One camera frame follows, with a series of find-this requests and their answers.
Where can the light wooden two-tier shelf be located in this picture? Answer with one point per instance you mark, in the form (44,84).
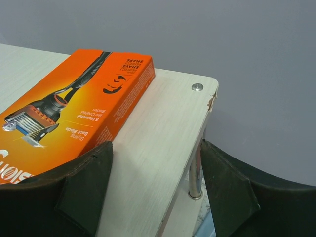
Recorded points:
(153,149)

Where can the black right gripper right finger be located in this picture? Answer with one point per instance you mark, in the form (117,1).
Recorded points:
(248,202)

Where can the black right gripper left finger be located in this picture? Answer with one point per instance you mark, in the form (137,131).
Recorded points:
(66,201)

